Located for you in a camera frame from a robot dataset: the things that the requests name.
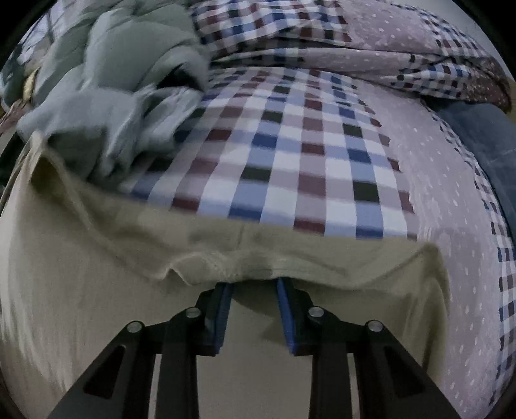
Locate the light blue puffer jacket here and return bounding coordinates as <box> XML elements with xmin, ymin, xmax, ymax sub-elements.
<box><xmin>16</xmin><ymin>0</ymin><xmax>210</xmax><ymax>186</ymax></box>

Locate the checked patchwork quilt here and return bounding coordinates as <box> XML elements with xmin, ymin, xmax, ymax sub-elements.
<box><xmin>189</xmin><ymin>0</ymin><xmax>512</xmax><ymax>109</ymax></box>

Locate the gold cloth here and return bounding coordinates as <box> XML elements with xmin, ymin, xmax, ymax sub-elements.
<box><xmin>22</xmin><ymin>66</ymin><xmax>41</xmax><ymax>101</ymax></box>

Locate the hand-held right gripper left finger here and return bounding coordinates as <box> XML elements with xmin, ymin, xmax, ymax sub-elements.
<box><xmin>48</xmin><ymin>282</ymin><xmax>235</xmax><ymax>419</ymax></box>

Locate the blue plush pillow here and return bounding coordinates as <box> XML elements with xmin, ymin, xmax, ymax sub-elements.
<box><xmin>435</xmin><ymin>101</ymin><xmax>516</xmax><ymax>210</ymax></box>

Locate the beige sweatshirt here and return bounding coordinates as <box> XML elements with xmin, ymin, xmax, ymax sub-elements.
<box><xmin>0</xmin><ymin>133</ymin><xmax>450</xmax><ymax>419</ymax></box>

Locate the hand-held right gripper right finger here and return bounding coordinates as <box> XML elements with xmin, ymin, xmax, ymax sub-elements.
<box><xmin>276</xmin><ymin>278</ymin><xmax>460</xmax><ymax>419</ymax></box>

